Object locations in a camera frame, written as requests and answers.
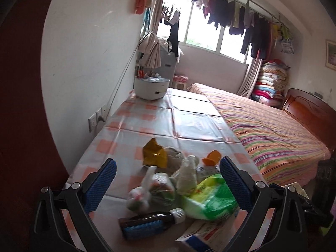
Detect colourful hanging children's clothes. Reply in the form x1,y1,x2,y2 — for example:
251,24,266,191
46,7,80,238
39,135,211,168
272,22,294,54

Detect green and white tissue packet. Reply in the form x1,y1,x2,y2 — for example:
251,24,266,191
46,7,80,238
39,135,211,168
181,174,239,219

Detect white round appliance pot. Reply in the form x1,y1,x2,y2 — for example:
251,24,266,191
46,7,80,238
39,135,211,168
133,76,171,100

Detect pink stool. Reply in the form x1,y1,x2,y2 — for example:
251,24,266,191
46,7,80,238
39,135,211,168
172,75,189,91

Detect clear plastic packet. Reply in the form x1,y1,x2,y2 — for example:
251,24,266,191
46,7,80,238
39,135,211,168
196,165,221,181

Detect cream plastic trash bin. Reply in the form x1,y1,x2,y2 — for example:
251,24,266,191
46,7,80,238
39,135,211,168
294,184,310,198

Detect white cardboard box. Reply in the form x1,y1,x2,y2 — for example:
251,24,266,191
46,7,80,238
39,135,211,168
175,210,252,252

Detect tied beige curtain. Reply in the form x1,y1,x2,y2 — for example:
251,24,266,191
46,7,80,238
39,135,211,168
138,0,164,69

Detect black hanging garment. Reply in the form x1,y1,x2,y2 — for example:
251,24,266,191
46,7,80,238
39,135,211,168
167,18,180,58

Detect clear plastic bag of scraps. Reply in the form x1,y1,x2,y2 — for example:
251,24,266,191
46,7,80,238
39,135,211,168
127,166,176,213

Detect white wall socket strip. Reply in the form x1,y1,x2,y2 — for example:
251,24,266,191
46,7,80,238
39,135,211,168
88,106,111,133

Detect beige hanging curtain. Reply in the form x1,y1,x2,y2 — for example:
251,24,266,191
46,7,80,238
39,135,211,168
236,58,263,97

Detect pink checked tablecloth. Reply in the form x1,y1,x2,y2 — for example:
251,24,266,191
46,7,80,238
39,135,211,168
63,87,271,252

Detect stack of folded quilts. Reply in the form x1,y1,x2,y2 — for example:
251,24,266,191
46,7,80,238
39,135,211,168
251,60,289,103

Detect brown wooden headboard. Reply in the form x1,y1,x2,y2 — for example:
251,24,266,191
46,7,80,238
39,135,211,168
282,88,336,147

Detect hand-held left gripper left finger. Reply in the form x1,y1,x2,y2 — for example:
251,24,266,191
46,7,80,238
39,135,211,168
29,158,117,252

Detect framed wall picture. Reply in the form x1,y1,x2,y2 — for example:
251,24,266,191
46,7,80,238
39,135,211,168
325,39,336,71

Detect brown bottle with blue label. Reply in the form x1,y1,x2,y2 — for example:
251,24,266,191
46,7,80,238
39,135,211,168
118,208,186,240

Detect grey-white paper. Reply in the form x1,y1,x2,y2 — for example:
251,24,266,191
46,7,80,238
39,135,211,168
164,147,188,172

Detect yellow wrapper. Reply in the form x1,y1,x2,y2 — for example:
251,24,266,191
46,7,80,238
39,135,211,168
142,138,168,168

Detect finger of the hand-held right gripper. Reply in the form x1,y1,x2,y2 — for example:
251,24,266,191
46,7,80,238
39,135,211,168
300,197,334,228

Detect grey standing appliance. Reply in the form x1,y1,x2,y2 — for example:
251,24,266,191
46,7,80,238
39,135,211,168
159,46,177,88

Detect bed with striped sheet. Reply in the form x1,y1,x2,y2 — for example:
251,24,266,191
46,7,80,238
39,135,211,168
188,83,331,187

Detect row of hanging clothes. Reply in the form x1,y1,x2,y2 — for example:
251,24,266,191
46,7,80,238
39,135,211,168
193,0,279,59

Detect orange plastic piece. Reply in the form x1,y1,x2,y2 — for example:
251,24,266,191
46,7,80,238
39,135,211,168
202,150,221,166

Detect hanger of small socks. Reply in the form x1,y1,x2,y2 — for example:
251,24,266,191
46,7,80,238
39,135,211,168
160,3,181,25

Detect thin wall cable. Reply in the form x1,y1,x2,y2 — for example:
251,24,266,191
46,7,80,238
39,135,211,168
104,46,139,122

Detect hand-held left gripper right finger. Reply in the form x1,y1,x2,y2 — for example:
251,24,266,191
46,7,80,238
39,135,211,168
219,156,309,252

